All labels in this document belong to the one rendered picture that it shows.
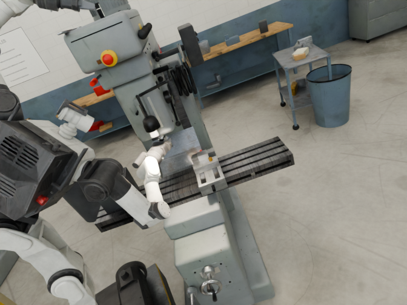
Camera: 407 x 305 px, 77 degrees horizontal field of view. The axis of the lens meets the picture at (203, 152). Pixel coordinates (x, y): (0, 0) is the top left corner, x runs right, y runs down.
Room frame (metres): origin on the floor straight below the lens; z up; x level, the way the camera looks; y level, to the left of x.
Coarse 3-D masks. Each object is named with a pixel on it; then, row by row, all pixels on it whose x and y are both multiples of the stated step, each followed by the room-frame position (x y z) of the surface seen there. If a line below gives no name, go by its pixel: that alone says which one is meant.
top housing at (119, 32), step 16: (112, 16) 1.11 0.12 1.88; (128, 16) 1.12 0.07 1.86; (80, 32) 1.11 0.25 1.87; (96, 32) 1.11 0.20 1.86; (112, 32) 1.10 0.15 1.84; (128, 32) 1.10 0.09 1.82; (80, 48) 1.11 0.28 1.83; (96, 48) 1.11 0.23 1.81; (112, 48) 1.10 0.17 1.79; (128, 48) 1.10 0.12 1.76; (80, 64) 1.12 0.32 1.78; (96, 64) 1.11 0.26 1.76
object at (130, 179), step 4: (124, 168) 1.42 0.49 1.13; (124, 172) 1.37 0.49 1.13; (128, 172) 1.41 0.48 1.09; (124, 176) 1.33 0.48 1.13; (128, 176) 1.37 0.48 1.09; (128, 180) 1.32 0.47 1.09; (132, 180) 1.39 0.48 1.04; (132, 184) 1.35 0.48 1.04; (136, 184) 1.42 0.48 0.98; (136, 188) 1.37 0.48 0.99; (108, 200) 1.31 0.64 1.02; (112, 200) 1.31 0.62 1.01; (100, 204) 1.31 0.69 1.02; (104, 204) 1.31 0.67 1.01; (108, 204) 1.31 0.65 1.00; (112, 204) 1.31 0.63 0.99; (116, 204) 1.31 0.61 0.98; (104, 208) 1.30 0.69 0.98; (108, 208) 1.31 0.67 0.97; (112, 208) 1.31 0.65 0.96; (116, 208) 1.31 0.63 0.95; (108, 212) 1.31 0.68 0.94
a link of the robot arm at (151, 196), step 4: (148, 184) 1.01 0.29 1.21; (152, 184) 1.01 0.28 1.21; (156, 184) 1.01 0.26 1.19; (148, 188) 0.99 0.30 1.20; (152, 188) 0.99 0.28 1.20; (156, 188) 0.99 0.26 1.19; (148, 192) 0.98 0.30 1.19; (152, 192) 0.97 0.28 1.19; (156, 192) 0.97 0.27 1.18; (148, 196) 0.96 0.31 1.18; (152, 196) 0.95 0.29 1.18; (156, 196) 0.95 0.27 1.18; (160, 196) 0.96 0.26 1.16; (148, 200) 0.95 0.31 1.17; (152, 200) 0.93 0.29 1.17; (156, 200) 0.93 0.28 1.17; (160, 200) 0.94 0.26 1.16; (156, 220) 0.84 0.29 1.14; (160, 220) 0.84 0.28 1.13; (148, 224) 0.85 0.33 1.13; (152, 224) 0.85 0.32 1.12
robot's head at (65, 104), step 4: (64, 100) 0.99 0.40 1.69; (68, 100) 1.01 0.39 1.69; (64, 104) 0.97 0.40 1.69; (68, 104) 0.98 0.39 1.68; (72, 104) 1.00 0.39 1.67; (76, 104) 1.01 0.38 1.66; (60, 108) 0.98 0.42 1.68; (64, 108) 0.98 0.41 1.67; (72, 108) 0.98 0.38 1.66; (76, 108) 0.99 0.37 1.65; (80, 108) 1.01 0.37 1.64; (60, 112) 0.98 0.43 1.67; (64, 112) 0.97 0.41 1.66; (80, 112) 0.98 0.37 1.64; (84, 112) 1.00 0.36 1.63; (60, 116) 0.97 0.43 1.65
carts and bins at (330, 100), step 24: (288, 48) 3.46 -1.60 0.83; (312, 48) 3.09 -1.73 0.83; (312, 72) 2.92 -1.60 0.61; (336, 72) 2.83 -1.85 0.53; (288, 96) 3.16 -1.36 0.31; (312, 96) 2.71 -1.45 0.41; (336, 96) 2.49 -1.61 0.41; (336, 120) 2.51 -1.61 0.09; (72, 192) 2.55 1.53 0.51; (96, 216) 2.58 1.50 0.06
